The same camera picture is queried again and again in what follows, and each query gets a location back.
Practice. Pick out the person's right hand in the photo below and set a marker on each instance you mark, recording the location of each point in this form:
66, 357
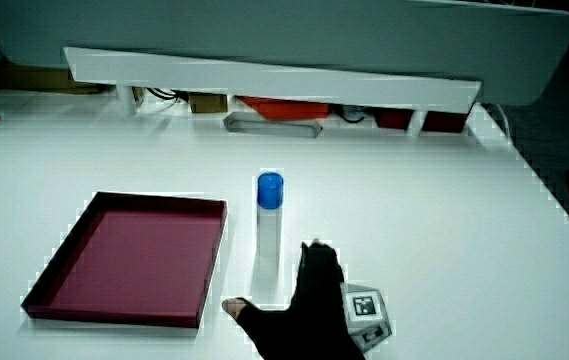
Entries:
309, 320

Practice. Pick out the blue capped clear glue bottle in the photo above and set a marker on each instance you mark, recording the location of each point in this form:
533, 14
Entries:
269, 192

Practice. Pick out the white desk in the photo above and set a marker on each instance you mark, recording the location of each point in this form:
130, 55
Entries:
414, 225

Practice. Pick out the white desk shelf riser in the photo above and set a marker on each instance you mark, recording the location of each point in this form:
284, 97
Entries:
264, 79

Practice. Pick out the dark red shallow tray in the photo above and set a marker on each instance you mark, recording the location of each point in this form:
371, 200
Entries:
129, 260

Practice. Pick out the clear rectangular holder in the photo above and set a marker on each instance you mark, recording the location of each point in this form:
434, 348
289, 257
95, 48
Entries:
236, 124

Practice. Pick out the orange plastic box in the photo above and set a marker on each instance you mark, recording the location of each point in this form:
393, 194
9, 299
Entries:
289, 108

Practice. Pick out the dark red box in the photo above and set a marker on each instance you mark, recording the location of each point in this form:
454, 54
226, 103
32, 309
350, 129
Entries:
445, 122
393, 119

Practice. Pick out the small brown cardboard box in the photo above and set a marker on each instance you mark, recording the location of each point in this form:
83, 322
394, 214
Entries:
207, 103

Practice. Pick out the grey partition panel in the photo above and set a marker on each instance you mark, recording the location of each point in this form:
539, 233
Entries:
284, 30

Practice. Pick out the large brown cardboard box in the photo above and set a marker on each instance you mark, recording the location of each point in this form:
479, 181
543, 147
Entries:
39, 79

